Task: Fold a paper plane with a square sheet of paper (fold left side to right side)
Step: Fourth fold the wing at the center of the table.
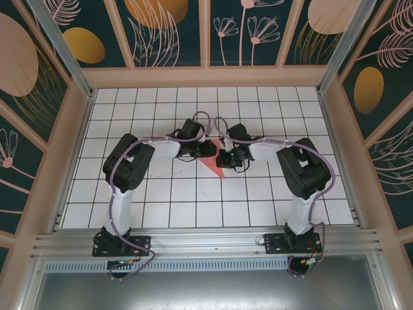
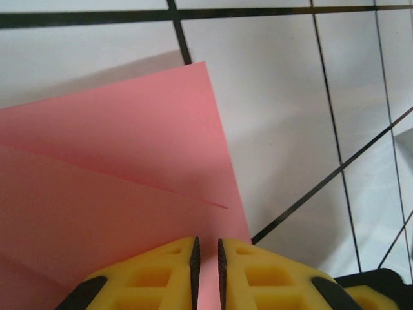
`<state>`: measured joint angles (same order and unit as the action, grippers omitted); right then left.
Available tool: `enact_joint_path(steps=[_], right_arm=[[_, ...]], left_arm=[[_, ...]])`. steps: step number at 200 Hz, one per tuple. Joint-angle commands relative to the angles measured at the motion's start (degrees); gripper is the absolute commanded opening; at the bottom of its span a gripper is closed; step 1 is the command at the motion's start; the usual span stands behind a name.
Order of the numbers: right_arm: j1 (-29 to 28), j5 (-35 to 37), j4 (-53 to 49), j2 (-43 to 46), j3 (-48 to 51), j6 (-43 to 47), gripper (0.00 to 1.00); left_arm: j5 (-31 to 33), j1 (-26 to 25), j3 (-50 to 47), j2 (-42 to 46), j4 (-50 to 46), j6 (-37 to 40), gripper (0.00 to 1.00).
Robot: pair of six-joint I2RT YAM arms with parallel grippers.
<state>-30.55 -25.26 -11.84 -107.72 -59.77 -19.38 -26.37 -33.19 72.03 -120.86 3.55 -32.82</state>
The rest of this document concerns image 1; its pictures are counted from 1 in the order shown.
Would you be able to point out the pink cloth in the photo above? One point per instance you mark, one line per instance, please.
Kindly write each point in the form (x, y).
(213, 164)

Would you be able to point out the grey metal sheet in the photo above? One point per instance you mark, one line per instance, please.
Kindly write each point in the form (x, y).
(206, 290)

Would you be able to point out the aluminium mounting rail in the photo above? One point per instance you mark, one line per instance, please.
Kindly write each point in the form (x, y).
(206, 242)

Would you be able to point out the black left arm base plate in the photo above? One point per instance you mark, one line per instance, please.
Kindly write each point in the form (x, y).
(142, 245)

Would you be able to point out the aluminium table edge strip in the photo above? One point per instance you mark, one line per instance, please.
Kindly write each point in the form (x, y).
(339, 161)
(75, 161)

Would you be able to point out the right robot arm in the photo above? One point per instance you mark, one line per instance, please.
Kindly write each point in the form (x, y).
(306, 168)

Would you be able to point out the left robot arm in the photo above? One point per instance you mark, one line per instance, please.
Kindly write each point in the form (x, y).
(129, 164)

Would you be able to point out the aluminium frame post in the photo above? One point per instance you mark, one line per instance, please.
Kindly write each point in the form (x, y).
(345, 45)
(61, 45)

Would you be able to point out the green circuit board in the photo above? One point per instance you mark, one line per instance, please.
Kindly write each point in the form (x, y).
(312, 262)

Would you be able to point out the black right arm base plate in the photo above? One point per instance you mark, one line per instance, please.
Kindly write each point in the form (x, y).
(274, 245)

